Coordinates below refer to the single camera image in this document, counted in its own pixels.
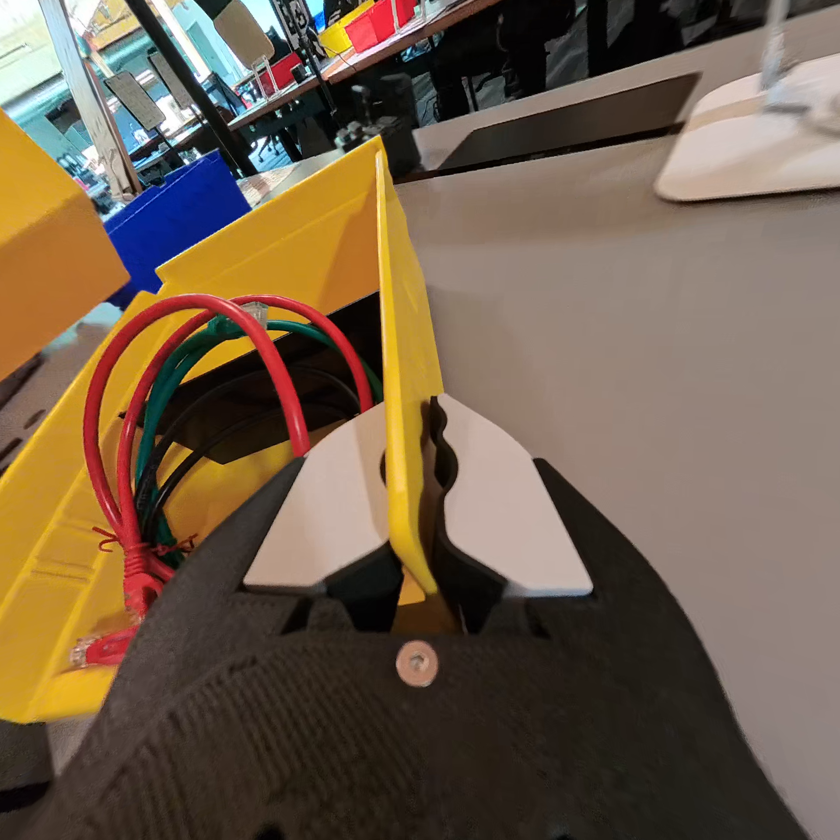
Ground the black clamp device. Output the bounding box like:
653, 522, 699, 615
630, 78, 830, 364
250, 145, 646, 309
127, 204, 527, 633
333, 73, 421, 173

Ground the green ethernet cable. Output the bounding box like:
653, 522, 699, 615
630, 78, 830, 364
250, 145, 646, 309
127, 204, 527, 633
134, 315, 385, 572

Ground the large red bin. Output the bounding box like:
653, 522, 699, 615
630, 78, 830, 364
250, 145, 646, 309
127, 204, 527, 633
344, 0, 417, 53

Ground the black desk cable cover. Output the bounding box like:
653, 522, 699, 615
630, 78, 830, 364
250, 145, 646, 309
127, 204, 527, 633
436, 72, 703, 173

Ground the red ethernet cable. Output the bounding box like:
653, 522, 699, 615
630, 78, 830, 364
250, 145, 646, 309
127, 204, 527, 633
71, 294, 375, 670

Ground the leaning white board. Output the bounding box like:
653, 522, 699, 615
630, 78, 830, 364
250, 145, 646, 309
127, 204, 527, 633
39, 0, 142, 194

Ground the black cable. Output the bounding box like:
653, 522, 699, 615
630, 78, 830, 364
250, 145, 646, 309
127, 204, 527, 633
134, 367, 368, 546

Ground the blue storage bin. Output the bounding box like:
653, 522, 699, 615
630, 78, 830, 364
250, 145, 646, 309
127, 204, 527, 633
104, 150, 252, 309

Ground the black pole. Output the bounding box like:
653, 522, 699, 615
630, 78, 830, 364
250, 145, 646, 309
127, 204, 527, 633
125, 0, 258, 178

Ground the yellow storage bin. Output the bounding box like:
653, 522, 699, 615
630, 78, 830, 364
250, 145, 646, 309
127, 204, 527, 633
0, 134, 444, 723
0, 108, 131, 382

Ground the background wooden table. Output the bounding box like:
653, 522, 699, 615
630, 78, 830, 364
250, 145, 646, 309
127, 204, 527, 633
226, 0, 506, 132

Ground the small red bin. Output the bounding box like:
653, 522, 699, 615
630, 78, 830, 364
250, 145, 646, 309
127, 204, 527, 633
252, 52, 304, 93

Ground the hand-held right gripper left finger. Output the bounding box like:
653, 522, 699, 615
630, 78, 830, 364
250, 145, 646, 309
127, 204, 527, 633
241, 402, 403, 632

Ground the small yellow bin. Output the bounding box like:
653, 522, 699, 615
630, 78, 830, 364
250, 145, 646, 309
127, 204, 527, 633
318, 7, 375, 59

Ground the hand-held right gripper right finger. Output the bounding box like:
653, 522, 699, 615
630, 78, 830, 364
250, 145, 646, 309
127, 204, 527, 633
432, 392, 596, 635

